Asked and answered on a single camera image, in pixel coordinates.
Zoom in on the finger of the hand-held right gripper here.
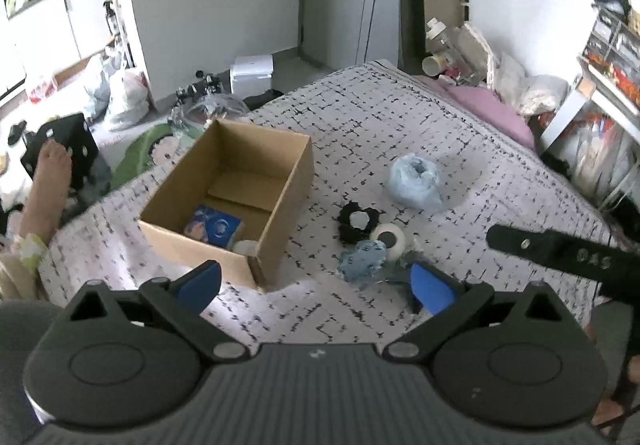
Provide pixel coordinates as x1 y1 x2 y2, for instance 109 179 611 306
486 223 617 282

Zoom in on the black tripod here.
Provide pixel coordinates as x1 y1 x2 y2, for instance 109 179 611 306
177 70 223 101

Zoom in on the paper cup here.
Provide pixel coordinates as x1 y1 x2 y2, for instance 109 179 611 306
421 52 453 78

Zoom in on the white box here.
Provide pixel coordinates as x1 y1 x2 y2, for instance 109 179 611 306
230 55 276 98

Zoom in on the small blue cloth toy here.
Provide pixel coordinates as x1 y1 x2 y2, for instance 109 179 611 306
337 240 388 283

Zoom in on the white tape roll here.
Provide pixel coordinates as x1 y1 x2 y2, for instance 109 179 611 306
369 223 407 258

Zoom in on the black scrunchie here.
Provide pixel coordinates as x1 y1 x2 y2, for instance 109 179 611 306
337 202 380 243

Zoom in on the light blue plush toy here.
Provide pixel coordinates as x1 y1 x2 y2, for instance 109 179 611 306
387 154 446 213

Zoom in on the black dice stool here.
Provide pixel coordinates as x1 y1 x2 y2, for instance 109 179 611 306
22 114 98 191

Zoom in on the cluttered storage rack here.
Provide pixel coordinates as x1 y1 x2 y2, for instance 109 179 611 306
540 0 640 208

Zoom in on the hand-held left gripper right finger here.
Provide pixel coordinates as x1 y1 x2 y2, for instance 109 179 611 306
384 261 576 364

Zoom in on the clear plastic bottle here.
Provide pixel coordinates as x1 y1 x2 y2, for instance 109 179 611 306
425 18 451 51

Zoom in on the brown cardboard box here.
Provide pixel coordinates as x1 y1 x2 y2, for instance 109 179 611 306
137 118 315 293

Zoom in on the white black-patterned bed cover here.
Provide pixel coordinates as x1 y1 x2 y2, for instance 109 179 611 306
37 59 618 346

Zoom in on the crumpled white bag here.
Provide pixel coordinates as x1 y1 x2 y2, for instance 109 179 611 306
492 52 571 116

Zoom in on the pale blue plastic bag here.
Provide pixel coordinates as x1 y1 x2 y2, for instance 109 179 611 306
82 55 118 116

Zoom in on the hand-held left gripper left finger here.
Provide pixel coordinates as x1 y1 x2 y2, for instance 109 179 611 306
64 260 250 366

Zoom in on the blue printed packet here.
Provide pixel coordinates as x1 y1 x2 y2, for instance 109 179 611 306
184 204 244 248

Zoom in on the green cartoon mat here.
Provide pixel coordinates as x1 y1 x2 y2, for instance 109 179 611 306
110 122 201 191

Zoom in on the clear plastic bag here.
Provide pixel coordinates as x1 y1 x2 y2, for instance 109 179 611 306
172 92 251 131

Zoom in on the red and white plastic bag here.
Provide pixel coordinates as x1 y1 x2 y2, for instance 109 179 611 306
27 75 61 106

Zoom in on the pink pillow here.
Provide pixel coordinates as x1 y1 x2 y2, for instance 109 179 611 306
435 78 538 148

